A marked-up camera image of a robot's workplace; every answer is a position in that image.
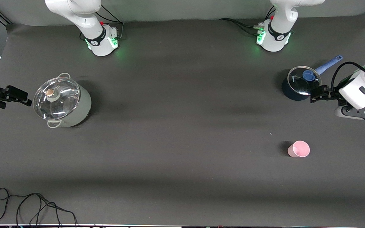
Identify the black looped cable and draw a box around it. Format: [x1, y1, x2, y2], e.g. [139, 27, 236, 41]
[0, 188, 78, 227]

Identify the black right arm base cable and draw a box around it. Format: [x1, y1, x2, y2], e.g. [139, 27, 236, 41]
[94, 3, 125, 41]

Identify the dark grey table mat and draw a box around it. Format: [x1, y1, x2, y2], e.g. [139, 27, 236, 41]
[0, 14, 365, 226]

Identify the black arm base cable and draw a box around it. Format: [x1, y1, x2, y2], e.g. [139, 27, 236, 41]
[218, 18, 260, 35]
[264, 0, 276, 20]
[94, 3, 125, 41]

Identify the grey-green cooking pot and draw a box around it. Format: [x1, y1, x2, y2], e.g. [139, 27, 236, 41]
[33, 73, 92, 129]

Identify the glass lid with blue knob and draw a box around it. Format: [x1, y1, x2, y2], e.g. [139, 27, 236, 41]
[287, 66, 322, 96]

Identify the dark blue saucepan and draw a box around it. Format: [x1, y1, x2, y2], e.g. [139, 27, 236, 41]
[281, 55, 343, 101]

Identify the pink plastic cup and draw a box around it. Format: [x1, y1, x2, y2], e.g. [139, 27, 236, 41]
[287, 141, 310, 158]

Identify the glass lid with tan knob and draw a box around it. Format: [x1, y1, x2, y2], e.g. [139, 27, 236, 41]
[33, 77, 81, 120]

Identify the black left arm wrist cable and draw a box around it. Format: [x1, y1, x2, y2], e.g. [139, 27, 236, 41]
[331, 61, 365, 95]

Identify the black left arm base cable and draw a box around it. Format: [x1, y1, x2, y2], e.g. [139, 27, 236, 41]
[264, 0, 276, 20]
[218, 18, 260, 35]

